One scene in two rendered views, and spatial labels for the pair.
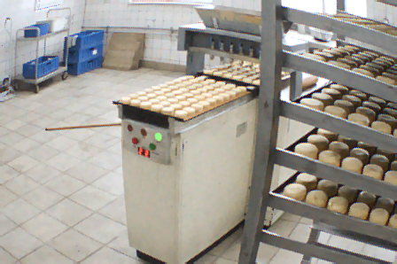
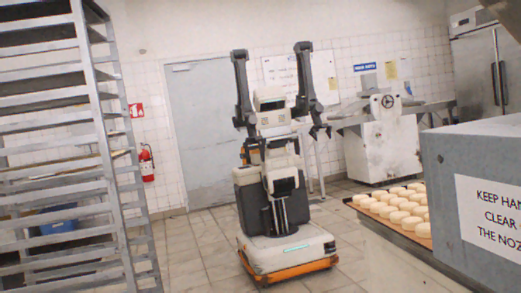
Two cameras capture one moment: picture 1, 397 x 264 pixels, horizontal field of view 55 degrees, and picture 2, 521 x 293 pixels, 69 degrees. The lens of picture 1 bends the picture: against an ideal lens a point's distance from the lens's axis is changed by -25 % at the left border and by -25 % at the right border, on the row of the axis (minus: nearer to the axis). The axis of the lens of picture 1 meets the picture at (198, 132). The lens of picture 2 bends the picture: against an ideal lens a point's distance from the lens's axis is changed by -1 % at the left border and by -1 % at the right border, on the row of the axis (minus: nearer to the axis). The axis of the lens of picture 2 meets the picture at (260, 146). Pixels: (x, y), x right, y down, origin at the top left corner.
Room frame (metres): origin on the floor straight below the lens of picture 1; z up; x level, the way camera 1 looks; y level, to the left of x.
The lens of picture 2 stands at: (2.62, -0.90, 1.23)
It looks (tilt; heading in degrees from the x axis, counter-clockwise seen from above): 5 degrees down; 138
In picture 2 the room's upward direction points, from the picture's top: 9 degrees counter-clockwise
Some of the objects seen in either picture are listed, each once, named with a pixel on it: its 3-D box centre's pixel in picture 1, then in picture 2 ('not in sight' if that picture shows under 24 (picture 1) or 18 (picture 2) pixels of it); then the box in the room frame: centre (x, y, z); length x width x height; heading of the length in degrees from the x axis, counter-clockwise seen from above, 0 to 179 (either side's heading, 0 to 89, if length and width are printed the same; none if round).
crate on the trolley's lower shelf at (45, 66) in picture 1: (40, 66); not in sight; (5.80, 2.29, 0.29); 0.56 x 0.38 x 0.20; 161
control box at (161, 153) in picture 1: (145, 140); not in sight; (2.00, 0.22, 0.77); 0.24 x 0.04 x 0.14; 58
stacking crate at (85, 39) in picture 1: (83, 39); not in sight; (6.61, 1.80, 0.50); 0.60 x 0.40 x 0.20; 155
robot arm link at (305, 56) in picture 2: not in sight; (308, 75); (1.01, 1.03, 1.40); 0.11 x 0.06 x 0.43; 62
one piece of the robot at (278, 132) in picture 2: not in sight; (277, 143); (0.75, 0.92, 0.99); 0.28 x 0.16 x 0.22; 63
